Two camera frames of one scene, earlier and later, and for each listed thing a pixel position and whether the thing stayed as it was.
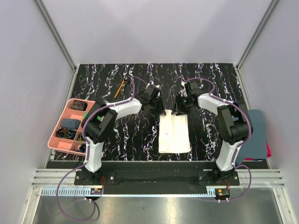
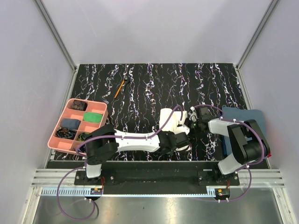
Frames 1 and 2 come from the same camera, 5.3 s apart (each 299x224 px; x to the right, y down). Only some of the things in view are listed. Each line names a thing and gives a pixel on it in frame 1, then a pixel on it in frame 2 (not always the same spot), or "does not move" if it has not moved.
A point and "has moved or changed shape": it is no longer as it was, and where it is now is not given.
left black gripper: [160, 110] to [169, 133]
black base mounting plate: [157, 178] does not move
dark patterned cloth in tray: [79, 105] does not move
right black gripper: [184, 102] to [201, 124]
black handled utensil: [127, 80] does not move
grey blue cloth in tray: [70, 123] does not move
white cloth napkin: [174, 133] has moved or changed shape
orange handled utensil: [119, 88] does not move
